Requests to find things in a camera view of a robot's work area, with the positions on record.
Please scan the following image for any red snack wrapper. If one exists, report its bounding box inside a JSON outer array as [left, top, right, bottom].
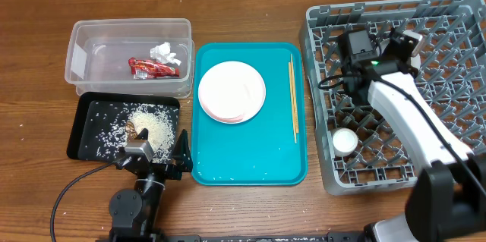
[[128, 58, 179, 80]]

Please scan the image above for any grey dishwasher rack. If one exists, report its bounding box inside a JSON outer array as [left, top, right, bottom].
[[299, 0, 485, 195]]

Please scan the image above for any spilled rice pile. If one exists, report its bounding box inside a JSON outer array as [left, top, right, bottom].
[[78, 102, 178, 163]]

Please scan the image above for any wooden chopstick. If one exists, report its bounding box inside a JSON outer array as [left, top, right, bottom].
[[288, 61, 297, 144], [289, 54, 299, 134]]

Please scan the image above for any clear plastic bin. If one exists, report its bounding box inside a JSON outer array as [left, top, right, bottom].
[[65, 18, 194, 99]]

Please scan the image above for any white tissue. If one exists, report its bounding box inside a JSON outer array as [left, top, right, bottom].
[[150, 42, 181, 66]]

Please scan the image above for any black plastic tray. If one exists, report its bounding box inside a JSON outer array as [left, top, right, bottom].
[[67, 92, 180, 164]]

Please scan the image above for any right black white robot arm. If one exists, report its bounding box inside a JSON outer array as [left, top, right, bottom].
[[318, 30, 485, 241]]

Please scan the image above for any teal plastic serving tray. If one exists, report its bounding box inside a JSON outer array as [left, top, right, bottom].
[[191, 42, 308, 186]]

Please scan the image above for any white cup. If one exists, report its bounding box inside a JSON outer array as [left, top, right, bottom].
[[332, 127, 358, 157]]

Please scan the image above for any pink plate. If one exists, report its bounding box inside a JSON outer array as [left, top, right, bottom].
[[197, 61, 267, 124]]

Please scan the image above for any brown food scrap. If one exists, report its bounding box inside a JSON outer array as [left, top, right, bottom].
[[125, 121, 138, 140]]

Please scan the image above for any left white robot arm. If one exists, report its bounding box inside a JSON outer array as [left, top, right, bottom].
[[49, 128, 193, 241]]

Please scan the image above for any grey bowl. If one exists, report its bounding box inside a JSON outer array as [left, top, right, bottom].
[[403, 30, 425, 69]]

